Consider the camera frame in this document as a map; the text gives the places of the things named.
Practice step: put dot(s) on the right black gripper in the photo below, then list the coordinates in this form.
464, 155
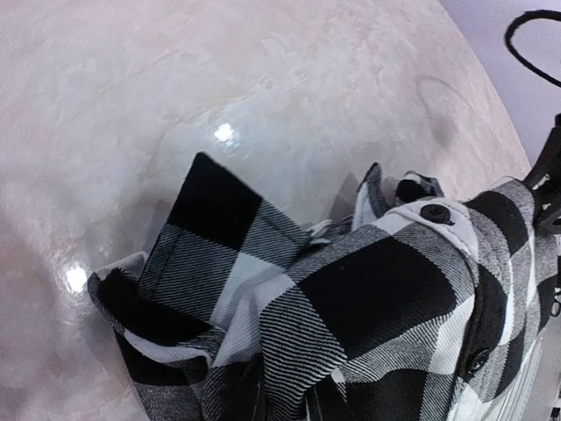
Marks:
544, 181

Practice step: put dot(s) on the black white plaid shirt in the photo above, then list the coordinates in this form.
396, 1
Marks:
419, 308

